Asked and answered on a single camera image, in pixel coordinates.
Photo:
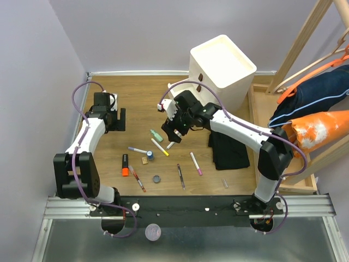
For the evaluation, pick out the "dark purple pen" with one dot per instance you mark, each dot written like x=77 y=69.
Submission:
x=181 y=176

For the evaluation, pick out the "red pen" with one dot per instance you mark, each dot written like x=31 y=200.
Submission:
x=137 y=178

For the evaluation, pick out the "orange hanger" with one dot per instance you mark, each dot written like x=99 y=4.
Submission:
x=291 y=90

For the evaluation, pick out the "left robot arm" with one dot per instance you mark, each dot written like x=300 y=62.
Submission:
x=76 y=173

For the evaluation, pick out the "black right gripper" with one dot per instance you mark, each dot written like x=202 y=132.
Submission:
x=172 y=124

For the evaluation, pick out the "small clear tube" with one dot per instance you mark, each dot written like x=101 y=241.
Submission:
x=224 y=183

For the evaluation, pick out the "dark blue jeans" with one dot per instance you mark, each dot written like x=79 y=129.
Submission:
x=317 y=94

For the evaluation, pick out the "translucent purple cup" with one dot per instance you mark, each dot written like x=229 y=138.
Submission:
x=153 y=232

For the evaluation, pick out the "wooden hanger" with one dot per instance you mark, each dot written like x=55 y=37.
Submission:
x=337 y=49

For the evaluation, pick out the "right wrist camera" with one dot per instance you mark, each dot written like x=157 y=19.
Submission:
x=168 y=106

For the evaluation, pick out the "white drawer cabinet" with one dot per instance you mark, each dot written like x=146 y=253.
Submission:
x=225 y=69

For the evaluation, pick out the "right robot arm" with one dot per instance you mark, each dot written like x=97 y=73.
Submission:
x=273 y=148

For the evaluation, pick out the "grey round cap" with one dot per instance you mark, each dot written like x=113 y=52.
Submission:
x=156 y=179

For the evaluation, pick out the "orange white garment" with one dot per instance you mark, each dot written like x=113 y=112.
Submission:
x=316 y=130

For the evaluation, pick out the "blue cap glue stick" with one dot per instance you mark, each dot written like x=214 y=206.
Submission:
x=150 y=155

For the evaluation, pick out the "white bottom drawer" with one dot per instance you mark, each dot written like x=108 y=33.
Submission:
x=181 y=86

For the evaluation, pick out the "black folded cloth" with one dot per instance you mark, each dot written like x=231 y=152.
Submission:
x=228 y=153

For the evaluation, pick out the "yellow tip marker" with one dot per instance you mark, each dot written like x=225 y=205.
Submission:
x=160 y=147

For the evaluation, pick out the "grey tip marker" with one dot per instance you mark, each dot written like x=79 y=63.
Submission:
x=170 y=145

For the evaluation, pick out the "orange black highlighter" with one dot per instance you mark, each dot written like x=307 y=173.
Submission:
x=125 y=165

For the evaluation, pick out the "black mounting base bar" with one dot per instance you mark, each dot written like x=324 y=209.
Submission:
x=198 y=211

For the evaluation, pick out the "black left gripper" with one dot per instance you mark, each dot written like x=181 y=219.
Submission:
x=114 y=126

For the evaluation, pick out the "wooden clothes rack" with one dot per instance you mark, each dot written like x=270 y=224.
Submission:
x=299 y=176

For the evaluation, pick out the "pink tip marker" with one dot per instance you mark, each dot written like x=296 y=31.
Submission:
x=195 y=163

